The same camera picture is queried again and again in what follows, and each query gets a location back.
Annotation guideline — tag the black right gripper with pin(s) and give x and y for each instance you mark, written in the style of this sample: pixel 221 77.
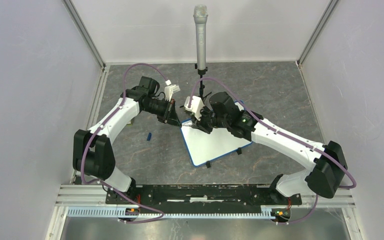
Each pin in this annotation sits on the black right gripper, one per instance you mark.
pixel 200 124

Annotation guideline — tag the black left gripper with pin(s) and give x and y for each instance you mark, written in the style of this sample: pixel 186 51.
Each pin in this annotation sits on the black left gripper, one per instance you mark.
pixel 170 115

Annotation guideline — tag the blue framed whiteboard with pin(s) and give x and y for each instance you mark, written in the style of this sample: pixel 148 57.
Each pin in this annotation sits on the blue framed whiteboard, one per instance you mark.
pixel 203 147

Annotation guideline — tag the blue marker cap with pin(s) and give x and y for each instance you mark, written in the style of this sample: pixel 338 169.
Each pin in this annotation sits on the blue marker cap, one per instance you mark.
pixel 149 136

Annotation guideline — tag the whiteboard marker pen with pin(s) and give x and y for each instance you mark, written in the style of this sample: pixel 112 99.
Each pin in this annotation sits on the whiteboard marker pen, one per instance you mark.
pixel 188 124

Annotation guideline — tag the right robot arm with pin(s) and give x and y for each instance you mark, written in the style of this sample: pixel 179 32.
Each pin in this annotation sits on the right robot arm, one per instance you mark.
pixel 324 164

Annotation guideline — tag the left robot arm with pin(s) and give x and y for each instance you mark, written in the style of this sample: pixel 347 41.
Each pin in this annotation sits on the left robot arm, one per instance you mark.
pixel 92 149

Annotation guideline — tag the black microphone tripod stand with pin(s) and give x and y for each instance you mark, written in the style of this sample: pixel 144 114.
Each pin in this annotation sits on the black microphone tripod stand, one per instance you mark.
pixel 201 72

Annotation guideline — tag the silver microphone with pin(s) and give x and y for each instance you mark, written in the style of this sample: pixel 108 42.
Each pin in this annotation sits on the silver microphone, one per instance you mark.
pixel 200 16

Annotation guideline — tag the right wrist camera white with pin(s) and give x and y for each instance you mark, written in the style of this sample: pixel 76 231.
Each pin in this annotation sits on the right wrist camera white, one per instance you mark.
pixel 194 105

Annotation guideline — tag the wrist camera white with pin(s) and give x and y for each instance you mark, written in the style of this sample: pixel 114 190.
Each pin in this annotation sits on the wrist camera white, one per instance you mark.
pixel 194 105
pixel 170 89

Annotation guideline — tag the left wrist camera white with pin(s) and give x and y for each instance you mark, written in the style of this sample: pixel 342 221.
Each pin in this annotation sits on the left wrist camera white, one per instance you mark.
pixel 170 89

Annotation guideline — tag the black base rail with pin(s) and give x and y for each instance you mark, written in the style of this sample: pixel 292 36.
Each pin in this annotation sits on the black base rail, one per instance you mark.
pixel 208 198

